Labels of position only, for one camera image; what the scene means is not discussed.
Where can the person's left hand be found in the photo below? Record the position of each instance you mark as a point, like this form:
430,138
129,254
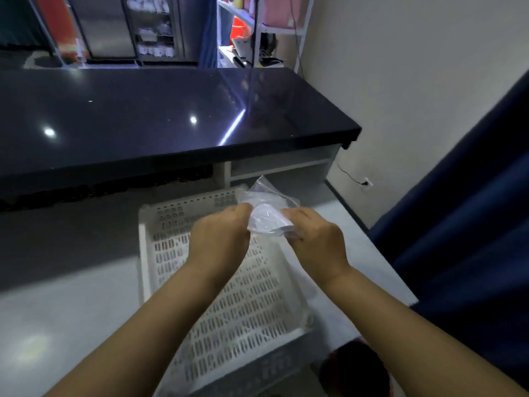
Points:
217,239

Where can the person's right hand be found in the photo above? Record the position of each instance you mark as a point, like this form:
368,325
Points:
320,239

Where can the person's left fingers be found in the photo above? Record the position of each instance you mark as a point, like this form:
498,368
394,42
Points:
244,211

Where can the person's right fingers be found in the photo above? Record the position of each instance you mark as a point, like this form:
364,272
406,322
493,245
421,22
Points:
291,217

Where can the clear plastic bag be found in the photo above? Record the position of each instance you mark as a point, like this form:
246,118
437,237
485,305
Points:
268,210

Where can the person's left forearm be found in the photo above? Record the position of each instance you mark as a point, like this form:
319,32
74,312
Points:
153,326

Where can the person's right forearm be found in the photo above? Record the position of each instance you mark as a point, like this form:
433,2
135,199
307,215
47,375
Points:
413,339

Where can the white perforated plastic crate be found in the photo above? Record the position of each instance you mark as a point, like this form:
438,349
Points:
231,285

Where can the black counter top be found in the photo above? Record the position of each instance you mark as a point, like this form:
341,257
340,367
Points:
165,115

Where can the dark round object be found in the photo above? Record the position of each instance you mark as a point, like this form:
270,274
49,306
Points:
355,372

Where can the dark blue curtain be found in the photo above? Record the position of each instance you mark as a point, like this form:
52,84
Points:
467,243

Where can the white metal shelf rack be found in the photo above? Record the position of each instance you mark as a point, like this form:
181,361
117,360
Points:
264,33

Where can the orange container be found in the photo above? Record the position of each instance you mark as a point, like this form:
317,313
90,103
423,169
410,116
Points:
239,28

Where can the pink storage box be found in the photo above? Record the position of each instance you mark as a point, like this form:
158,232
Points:
277,10

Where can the glass door refrigerator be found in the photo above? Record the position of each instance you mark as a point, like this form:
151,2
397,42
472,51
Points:
153,28

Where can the red panel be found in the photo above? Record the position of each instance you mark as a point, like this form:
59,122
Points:
58,24

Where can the white wall socket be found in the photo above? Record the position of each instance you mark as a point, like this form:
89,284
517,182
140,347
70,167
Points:
367,182

